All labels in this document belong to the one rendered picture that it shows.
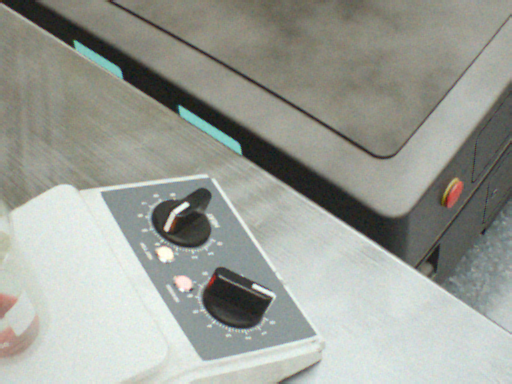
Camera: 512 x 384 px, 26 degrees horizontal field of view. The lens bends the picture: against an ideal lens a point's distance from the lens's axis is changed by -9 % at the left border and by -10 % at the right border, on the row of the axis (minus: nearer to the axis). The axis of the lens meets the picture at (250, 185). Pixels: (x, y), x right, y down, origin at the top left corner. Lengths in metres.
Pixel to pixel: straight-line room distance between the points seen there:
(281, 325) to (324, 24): 0.72
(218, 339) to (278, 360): 0.03
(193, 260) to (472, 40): 0.73
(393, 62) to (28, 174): 0.61
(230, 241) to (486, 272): 0.92
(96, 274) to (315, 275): 0.14
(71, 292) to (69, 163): 0.17
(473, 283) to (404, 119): 0.38
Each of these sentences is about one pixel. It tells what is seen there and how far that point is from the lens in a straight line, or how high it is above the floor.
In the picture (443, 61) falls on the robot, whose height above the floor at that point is 0.36.
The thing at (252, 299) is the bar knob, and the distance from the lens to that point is 0.58.
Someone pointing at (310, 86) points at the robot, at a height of 0.36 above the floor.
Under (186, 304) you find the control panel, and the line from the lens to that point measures 0.58.
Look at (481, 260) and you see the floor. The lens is 1.53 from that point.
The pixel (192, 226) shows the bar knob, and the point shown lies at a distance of 0.62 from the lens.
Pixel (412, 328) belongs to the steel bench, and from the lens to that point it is 0.64.
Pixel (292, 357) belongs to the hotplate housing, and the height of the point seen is 0.78.
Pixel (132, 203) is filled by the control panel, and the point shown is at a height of 0.81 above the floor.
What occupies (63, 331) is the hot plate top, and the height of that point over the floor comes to 0.84.
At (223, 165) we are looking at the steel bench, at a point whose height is 0.75.
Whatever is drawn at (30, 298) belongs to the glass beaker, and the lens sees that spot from 0.53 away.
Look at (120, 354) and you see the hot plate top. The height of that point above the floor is 0.84.
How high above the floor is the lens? 1.32
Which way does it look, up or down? 56 degrees down
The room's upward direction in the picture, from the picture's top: 9 degrees counter-clockwise
